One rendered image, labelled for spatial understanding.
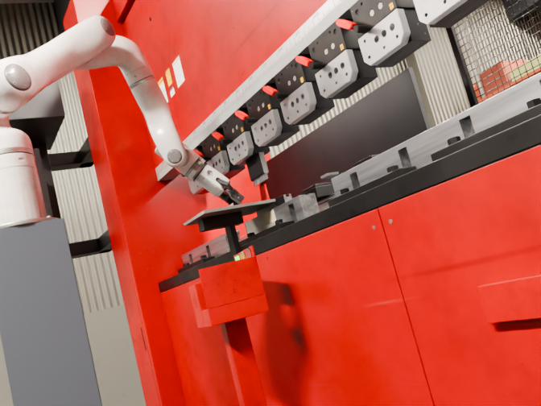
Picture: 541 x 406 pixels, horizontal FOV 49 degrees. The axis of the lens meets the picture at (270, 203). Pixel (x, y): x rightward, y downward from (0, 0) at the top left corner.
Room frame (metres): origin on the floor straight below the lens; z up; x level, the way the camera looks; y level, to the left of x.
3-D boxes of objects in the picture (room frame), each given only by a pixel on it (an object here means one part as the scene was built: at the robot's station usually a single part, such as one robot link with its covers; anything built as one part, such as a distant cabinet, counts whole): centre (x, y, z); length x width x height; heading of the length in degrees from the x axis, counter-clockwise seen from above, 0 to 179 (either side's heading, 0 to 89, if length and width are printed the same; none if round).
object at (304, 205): (1.99, -0.02, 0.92); 0.39 x 0.06 x 0.10; 31
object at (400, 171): (1.49, -0.25, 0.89); 0.30 x 0.05 x 0.03; 31
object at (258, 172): (2.04, 0.01, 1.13); 0.10 x 0.02 x 0.10; 31
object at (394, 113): (2.51, -0.30, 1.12); 1.13 x 0.02 x 0.44; 31
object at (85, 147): (3.01, 0.92, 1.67); 0.40 x 0.24 x 0.07; 31
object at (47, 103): (2.87, 1.07, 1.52); 0.51 x 0.25 x 0.85; 30
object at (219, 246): (2.51, 0.30, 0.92); 0.50 x 0.06 x 0.10; 31
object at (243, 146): (2.06, 0.03, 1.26); 0.15 x 0.09 x 0.17; 31
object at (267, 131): (1.89, -0.08, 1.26); 0.15 x 0.09 x 0.17; 31
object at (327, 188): (2.12, -0.12, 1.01); 0.26 x 0.12 x 0.05; 121
